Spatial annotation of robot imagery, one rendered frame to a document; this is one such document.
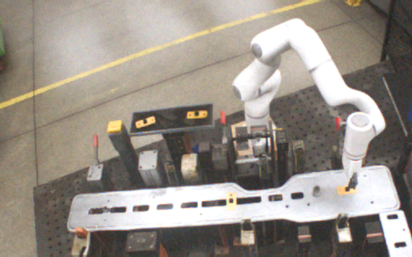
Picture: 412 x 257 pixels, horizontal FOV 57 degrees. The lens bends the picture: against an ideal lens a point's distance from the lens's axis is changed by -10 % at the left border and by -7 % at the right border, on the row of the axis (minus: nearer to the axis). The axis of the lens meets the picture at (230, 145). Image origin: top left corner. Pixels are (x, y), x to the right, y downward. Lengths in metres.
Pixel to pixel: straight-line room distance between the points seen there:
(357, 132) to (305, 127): 0.96
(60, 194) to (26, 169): 1.36
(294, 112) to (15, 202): 2.29
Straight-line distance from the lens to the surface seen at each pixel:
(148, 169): 1.69
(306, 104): 2.40
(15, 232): 3.33
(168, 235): 1.80
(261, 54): 1.47
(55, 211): 2.30
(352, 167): 1.47
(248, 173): 1.76
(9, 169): 3.78
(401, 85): 2.10
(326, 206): 1.63
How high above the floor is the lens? 2.39
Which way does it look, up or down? 49 degrees down
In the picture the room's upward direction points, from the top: 10 degrees counter-clockwise
